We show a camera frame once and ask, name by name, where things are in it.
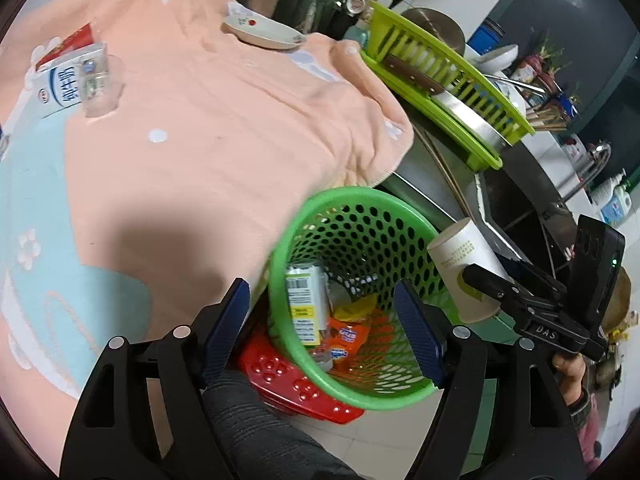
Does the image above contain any knife block with knives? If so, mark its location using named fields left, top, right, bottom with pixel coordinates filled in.
left=271, top=0, right=426, bottom=42

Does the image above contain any lime green dish rack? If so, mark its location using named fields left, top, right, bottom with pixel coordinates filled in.
left=361, top=2, right=535, bottom=171

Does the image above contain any black printed carton box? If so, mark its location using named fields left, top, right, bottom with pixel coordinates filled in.
left=285, top=261, right=331, bottom=347

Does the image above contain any yellow snack wrapper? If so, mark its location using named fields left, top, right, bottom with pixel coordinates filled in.
left=333, top=292, right=378, bottom=323

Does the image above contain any steel bowl in rack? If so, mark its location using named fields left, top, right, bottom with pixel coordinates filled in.
left=401, top=8, right=465, bottom=56

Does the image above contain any wooden chopstick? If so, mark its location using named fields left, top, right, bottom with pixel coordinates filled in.
left=423, top=132, right=473, bottom=218

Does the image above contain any white paper cup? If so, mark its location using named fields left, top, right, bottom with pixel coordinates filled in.
left=425, top=216, right=511, bottom=325

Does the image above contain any red orange drink bottle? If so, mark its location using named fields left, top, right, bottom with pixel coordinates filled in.
left=308, top=344, right=334, bottom=373

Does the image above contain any person right hand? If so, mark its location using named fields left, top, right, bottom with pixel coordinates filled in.
left=552, top=353, right=586, bottom=406

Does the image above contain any white bowl in rack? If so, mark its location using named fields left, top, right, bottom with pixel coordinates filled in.
left=472, top=44, right=520, bottom=74

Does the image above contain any red plastic stool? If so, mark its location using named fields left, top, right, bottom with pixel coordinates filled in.
left=238, top=324, right=364, bottom=425

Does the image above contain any white ceramic dish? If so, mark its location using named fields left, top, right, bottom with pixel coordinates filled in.
left=224, top=1, right=307, bottom=51

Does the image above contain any orange Ovaltine snack wrapper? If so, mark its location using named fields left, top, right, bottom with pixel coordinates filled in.
left=322, top=318, right=371, bottom=367

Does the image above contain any peach flower-pattern towel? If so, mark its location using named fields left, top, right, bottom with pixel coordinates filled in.
left=1, top=0, right=413, bottom=470

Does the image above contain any red cartoon paper cup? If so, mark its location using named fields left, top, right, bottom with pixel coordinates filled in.
left=35, top=23, right=96, bottom=70

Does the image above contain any green perforated waste basket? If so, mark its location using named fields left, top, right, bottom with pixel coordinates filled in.
left=268, top=186, right=459, bottom=411

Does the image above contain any cleaver with wooden handle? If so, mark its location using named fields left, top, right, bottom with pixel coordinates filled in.
left=384, top=55, right=511, bottom=154

